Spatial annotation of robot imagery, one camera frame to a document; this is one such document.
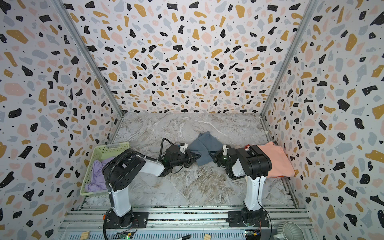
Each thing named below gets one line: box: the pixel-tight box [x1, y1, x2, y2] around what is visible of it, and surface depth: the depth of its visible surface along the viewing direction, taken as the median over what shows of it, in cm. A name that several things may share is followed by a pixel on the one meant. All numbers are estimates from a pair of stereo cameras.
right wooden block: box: [204, 233, 212, 240], surface depth 70 cm
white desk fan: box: [273, 221, 305, 240], surface depth 71 cm
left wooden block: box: [80, 231, 90, 240], surface depth 70 cm
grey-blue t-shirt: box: [187, 131, 224, 167], surface depth 100 cm
